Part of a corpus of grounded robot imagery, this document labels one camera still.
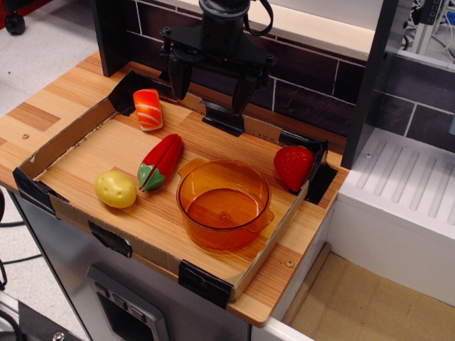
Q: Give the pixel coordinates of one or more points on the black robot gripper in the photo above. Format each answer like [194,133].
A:
[219,44]

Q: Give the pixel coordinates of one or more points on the salmon nigiri sushi toy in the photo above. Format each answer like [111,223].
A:
[148,109]

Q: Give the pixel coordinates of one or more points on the cardboard fence with black tape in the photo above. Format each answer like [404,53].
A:
[58,179]

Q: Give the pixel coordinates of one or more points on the orange transparent plastic pot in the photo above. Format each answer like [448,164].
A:
[225,204]

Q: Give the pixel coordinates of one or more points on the red chili pepper toy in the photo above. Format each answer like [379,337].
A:
[159,163]

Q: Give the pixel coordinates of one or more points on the red strawberry toy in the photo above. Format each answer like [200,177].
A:
[293,165]

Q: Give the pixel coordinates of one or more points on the yellow potato toy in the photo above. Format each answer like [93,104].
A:
[115,189]

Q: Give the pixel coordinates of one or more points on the black caster wheel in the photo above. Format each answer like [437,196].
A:
[15,24]

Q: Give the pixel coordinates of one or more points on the white toy sink drainboard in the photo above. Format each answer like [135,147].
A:
[394,214]

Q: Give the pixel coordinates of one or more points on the silver toy oven front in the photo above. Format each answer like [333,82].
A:
[117,298]

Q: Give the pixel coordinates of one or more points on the dark grey cabinet post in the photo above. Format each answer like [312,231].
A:
[386,43]

